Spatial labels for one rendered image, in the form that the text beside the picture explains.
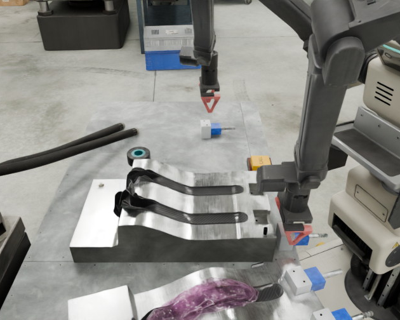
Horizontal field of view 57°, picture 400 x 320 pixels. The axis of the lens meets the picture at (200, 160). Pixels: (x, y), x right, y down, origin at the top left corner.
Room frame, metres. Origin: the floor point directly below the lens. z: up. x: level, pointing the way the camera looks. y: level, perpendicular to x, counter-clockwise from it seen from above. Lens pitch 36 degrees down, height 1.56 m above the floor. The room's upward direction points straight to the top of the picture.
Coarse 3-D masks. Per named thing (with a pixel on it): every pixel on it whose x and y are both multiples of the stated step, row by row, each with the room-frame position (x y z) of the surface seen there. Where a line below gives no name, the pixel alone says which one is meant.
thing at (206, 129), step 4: (200, 120) 1.23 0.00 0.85; (204, 120) 1.23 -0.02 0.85; (208, 120) 1.23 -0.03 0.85; (200, 124) 1.22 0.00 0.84; (204, 124) 1.19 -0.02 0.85; (208, 124) 1.19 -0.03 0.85; (212, 124) 1.21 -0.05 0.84; (216, 124) 1.21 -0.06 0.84; (200, 128) 1.22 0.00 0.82; (204, 128) 1.18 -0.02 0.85; (208, 128) 1.18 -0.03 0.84; (212, 128) 1.19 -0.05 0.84; (216, 128) 1.19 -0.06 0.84; (220, 128) 1.19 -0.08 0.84; (224, 128) 1.21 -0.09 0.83; (228, 128) 1.21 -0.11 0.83; (232, 128) 1.21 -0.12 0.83; (200, 132) 1.22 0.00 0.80; (204, 132) 1.18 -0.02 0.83; (208, 132) 1.18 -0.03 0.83; (212, 132) 1.19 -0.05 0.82; (216, 132) 1.19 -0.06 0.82; (220, 132) 1.19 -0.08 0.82; (204, 136) 1.18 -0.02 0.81; (208, 136) 1.18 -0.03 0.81
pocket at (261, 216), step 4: (256, 212) 0.70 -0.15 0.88; (260, 212) 0.70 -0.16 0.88; (264, 212) 0.70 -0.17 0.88; (268, 212) 0.70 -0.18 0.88; (256, 216) 0.70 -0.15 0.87; (260, 216) 0.70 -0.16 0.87; (264, 216) 0.70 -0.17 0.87; (268, 216) 0.69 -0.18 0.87; (256, 220) 0.69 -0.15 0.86; (260, 220) 0.69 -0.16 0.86; (264, 220) 0.69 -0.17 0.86; (268, 220) 0.68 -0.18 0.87; (256, 224) 0.67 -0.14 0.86; (260, 224) 0.67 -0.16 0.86; (264, 224) 0.67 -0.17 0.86; (268, 224) 0.67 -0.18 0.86
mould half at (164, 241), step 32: (96, 192) 0.80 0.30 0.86; (160, 192) 0.73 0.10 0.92; (96, 224) 0.68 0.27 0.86; (128, 224) 0.60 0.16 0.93; (160, 224) 0.62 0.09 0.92; (224, 224) 0.65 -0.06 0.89; (96, 256) 0.60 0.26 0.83; (128, 256) 0.60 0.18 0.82; (160, 256) 0.60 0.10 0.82; (192, 256) 0.60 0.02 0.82; (224, 256) 0.60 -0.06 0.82; (256, 256) 0.60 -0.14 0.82
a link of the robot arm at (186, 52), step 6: (186, 48) 1.21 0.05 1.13; (192, 48) 1.20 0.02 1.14; (180, 54) 1.20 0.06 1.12; (186, 54) 1.19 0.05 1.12; (192, 54) 1.19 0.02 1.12; (180, 60) 1.21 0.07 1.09; (186, 60) 1.20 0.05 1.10; (192, 60) 1.20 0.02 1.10; (198, 60) 1.13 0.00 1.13; (204, 60) 1.12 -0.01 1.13
